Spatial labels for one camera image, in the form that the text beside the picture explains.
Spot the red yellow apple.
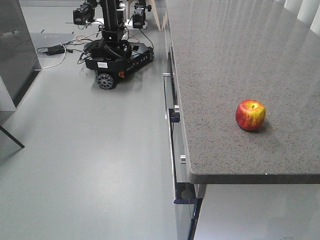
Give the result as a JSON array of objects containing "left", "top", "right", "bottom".
[{"left": 235, "top": 99, "right": 266, "bottom": 131}]

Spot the dark grey cabinet left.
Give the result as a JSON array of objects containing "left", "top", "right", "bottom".
[{"left": 0, "top": 0, "right": 40, "bottom": 124}]

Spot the grey speckled kitchen counter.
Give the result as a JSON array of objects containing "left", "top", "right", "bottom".
[{"left": 166, "top": 0, "right": 320, "bottom": 240}]

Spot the black chair leg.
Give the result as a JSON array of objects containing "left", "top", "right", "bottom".
[{"left": 0, "top": 125, "right": 25, "bottom": 149}]

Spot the white cable on floor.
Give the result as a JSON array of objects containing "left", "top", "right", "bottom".
[{"left": 39, "top": 46, "right": 68, "bottom": 70}]

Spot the black wheeled mobile robot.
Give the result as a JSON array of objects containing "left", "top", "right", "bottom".
[{"left": 72, "top": 0, "right": 154, "bottom": 90}]

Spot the black power adapter with cable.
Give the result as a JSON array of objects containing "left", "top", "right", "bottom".
[{"left": 36, "top": 43, "right": 73, "bottom": 56}]

